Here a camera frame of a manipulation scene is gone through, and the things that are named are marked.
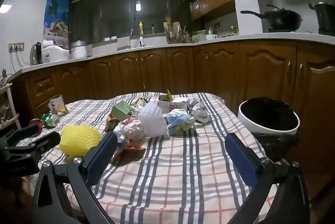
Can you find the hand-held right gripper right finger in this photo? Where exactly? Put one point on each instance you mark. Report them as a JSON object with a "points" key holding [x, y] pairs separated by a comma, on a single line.
{"points": [[240, 158]]}

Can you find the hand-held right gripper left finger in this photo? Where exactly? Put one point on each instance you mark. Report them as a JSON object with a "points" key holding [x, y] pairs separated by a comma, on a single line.
{"points": [[102, 152]]}

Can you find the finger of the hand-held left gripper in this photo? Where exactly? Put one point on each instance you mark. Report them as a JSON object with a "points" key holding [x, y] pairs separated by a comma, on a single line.
{"points": [[27, 131], [44, 141]]}

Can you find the white trash bin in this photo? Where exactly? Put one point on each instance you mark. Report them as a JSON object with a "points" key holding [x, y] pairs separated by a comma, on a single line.
{"points": [[261, 129]]}

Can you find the green paper carton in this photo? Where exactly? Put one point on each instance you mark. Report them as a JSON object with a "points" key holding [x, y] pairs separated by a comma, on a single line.
{"points": [[121, 110]]}

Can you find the white milk carton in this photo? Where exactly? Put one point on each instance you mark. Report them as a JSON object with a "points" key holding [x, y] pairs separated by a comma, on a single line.
{"points": [[174, 105]]}

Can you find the red foil wrapper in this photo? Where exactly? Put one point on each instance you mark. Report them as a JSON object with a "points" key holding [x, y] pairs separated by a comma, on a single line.
{"points": [[35, 124]]}

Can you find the green foil wrapper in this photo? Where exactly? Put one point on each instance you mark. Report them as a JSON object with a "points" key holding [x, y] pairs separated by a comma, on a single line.
{"points": [[49, 119]]}

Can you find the red orange snack wrapper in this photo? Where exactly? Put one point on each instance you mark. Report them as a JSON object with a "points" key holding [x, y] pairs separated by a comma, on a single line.
{"points": [[127, 148], [111, 122]]}

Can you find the yellow foam fruit net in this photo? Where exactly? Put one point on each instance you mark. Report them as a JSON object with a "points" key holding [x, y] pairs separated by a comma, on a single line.
{"points": [[78, 140]]}

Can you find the white shelf rack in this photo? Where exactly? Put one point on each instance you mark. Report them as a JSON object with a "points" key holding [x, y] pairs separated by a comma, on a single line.
{"points": [[7, 108]]}

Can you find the crumpled white red wrapper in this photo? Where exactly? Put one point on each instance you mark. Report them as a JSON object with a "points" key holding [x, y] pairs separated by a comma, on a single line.
{"points": [[130, 129]]}

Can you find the small snack packet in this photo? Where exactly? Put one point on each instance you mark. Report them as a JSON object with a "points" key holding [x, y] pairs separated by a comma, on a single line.
{"points": [[57, 106]]}

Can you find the white foam fruit net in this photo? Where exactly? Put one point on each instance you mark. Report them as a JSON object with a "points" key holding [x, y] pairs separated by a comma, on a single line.
{"points": [[154, 122]]}

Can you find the crumpled white paper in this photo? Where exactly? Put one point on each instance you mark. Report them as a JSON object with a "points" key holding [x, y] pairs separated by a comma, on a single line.
{"points": [[200, 111]]}

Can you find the gold foil wrapper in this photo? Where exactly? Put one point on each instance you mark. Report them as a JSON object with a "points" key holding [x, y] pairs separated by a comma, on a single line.
{"points": [[140, 101]]}

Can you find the crumpled blue yellow plastic bag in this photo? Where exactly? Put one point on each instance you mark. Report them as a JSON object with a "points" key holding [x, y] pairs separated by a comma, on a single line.
{"points": [[180, 122]]}

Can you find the checkered tablecloth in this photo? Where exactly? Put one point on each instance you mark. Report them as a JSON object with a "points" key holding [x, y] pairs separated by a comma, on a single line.
{"points": [[170, 174]]}

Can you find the steel electric kettle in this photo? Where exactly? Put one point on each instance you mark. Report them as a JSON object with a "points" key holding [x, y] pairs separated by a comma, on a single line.
{"points": [[36, 54]]}

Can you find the white rice cooker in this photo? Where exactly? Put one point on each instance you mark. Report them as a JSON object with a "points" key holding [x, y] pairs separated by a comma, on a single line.
{"points": [[55, 52]]}

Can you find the dark gold snack wrapper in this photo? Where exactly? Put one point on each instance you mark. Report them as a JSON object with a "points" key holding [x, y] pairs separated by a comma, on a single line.
{"points": [[166, 96]]}

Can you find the wooden lower cabinets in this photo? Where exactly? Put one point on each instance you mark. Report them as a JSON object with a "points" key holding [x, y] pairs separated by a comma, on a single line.
{"points": [[235, 69]]}

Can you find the white canister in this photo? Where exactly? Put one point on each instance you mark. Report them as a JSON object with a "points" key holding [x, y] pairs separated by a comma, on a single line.
{"points": [[78, 50]]}

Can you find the white dish cloth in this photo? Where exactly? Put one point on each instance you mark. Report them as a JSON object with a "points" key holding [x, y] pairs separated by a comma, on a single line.
{"points": [[123, 43]]}

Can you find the white kitchen countertop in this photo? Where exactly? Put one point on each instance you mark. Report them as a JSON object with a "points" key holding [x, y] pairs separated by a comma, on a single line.
{"points": [[261, 37]]}

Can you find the kitchen faucet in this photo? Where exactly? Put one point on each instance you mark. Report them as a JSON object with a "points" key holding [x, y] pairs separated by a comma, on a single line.
{"points": [[134, 31]]}

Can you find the white mug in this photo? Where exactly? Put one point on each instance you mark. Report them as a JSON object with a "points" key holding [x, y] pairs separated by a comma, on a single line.
{"points": [[210, 37]]}

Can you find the green jar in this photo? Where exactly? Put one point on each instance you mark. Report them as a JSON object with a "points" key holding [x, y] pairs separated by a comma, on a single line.
{"points": [[201, 36]]}

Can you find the yellow bottle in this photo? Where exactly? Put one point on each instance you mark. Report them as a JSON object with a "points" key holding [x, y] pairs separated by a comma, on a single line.
{"points": [[141, 27]]}

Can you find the gas stove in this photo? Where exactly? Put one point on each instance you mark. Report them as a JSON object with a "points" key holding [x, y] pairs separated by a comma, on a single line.
{"points": [[282, 30]]}

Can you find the utensil holder with utensils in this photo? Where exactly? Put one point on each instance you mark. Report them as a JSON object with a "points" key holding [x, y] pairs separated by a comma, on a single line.
{"points": [[174, 34]]}

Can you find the kitchen window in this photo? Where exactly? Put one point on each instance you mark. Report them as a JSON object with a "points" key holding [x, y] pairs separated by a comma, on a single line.
{"points": [[117, 12]]}

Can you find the black wok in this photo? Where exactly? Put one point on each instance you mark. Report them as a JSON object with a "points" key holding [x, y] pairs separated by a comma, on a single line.
{"points": [[281, 19]]}

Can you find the dark cooking pot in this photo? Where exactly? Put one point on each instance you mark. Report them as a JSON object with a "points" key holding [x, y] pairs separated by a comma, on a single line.
{"points": [[325, 16]]}

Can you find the wall power outlet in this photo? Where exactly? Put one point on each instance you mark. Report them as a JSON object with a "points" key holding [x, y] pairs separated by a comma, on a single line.
{"points": [[16, 47]]}

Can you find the beach fruit wall poster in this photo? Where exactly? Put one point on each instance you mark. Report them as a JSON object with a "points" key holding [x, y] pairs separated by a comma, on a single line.
{"points": [[56, 12]]}

